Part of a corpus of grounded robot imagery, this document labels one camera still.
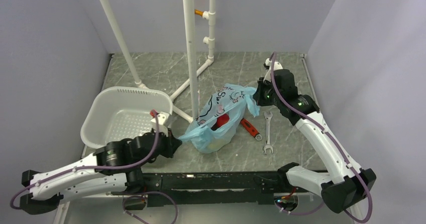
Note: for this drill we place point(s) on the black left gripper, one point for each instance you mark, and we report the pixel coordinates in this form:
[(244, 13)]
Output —
[(172, 144)]

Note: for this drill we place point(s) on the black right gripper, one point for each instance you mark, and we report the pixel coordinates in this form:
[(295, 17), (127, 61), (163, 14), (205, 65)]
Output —
[(258, 95)]

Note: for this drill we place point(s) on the light blue printed plastic bag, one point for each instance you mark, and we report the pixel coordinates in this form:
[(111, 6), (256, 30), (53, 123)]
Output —
[(230, 99)]

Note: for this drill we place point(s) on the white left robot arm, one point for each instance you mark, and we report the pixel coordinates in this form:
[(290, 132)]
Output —
[(115, 168)]

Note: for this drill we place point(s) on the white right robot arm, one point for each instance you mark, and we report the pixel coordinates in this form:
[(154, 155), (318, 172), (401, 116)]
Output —
[(345, 183)]

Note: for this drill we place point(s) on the red fake apple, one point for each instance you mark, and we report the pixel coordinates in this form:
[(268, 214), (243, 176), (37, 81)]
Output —
[(222, 120)]

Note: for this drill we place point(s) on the pale yellow fake fruit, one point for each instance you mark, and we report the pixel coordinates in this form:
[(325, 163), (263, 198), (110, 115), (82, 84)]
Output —
[(217, 144)]

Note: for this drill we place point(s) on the silver combination wrench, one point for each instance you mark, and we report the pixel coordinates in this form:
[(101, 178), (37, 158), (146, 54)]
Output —
[(268, 147)]

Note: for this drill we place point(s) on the white plastic basket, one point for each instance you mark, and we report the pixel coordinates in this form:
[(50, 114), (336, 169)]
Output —
[(122, 112)]

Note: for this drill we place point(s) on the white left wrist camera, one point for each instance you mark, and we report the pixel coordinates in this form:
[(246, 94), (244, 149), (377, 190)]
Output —
[(160, 122)]

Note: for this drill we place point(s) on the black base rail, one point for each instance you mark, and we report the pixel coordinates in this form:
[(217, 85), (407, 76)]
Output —
[(261, 187)]

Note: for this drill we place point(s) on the white PVC pipe frame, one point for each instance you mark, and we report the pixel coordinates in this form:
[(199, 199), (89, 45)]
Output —
[(189, 12)]

